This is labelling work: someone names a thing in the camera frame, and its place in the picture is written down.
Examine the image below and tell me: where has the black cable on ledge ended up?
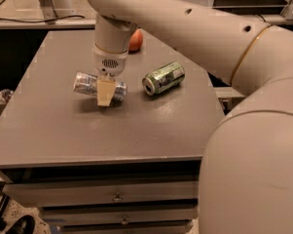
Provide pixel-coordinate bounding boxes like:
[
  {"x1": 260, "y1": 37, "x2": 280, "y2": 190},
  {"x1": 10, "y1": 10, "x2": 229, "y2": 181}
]
[{"x1": 0, "y1": 15, "x2": 86, "y2": 24}]

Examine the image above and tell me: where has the grey drawer cabinet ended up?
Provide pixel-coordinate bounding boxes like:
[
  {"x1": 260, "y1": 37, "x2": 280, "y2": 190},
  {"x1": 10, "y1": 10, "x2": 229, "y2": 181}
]
[{"x1": 0, "y1": 27, "x2": 226, "y2": 234}]

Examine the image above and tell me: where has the silver redbull can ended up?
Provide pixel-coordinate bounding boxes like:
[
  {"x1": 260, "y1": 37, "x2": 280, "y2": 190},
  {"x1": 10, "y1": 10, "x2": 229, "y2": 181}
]
[{"x1": 73, "y1": 72, "x2": 128, "y2": 101}]

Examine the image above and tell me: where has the metal window frame rail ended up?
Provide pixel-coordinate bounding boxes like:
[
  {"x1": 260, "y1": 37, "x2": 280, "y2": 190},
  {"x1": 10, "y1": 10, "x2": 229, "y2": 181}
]
[{"x1": 0, "y1": 15, "x2": 293, "y2": 29}]

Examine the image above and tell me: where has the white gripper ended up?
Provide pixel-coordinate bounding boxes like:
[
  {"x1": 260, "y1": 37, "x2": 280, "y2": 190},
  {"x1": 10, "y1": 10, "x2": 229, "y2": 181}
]
[{"x1": 92, "y1": 45, "x2": 128, "y2": 106}]

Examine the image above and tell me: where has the top drawer with knob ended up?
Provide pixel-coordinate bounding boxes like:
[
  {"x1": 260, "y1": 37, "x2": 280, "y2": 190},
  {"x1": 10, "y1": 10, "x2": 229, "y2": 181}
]
[{"x1": 4, "y1": 181, "x2": 198, "y2": 208}]

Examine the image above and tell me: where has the drawer with knob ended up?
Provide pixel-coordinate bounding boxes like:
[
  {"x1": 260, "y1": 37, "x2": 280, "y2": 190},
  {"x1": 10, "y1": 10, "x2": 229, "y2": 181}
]
[
  {"x1": 41, "y1": 204, "x2": 198, "y2": 226},
  {"x1": 4, "y1": 181, "x2": 198, "y2": 208}
]

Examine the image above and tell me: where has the middle drawer with knob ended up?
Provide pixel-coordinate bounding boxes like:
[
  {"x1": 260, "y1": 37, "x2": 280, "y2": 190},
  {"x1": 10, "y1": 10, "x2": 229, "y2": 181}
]
[{"x1": 41, "y1": 204, "x2": 198, "y2": 226}]

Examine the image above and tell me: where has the black shoe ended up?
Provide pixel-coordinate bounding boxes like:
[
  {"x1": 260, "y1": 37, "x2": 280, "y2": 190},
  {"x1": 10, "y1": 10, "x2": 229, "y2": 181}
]
[{"x1": 6, "y1": 214, "x2": 35, "y2": 234}]

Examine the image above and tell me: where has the green soda can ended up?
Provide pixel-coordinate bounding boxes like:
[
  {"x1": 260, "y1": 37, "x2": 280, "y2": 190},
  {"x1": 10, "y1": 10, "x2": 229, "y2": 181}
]
[{"x1": 142, "y1": 61, "x2": 185, "y2": 96}]

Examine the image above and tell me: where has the red apple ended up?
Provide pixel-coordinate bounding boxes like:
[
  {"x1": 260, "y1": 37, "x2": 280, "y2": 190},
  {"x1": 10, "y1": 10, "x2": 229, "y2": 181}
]
[{"x1": 128, "y1": 29, "x2": 143, "y2": 52}]

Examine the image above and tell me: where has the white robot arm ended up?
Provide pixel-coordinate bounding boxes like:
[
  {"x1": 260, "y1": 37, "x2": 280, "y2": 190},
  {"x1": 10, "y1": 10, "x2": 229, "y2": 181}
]
[{"x1": 88, "y1": 0, "x2": 293, "y2": 234}]

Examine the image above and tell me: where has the bottom drawer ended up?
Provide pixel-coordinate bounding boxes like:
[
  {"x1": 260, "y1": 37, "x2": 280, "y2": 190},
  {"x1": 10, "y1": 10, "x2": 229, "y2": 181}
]
[{"x1": 59, "y1": 220, "x2": 194, "y2": 234}]

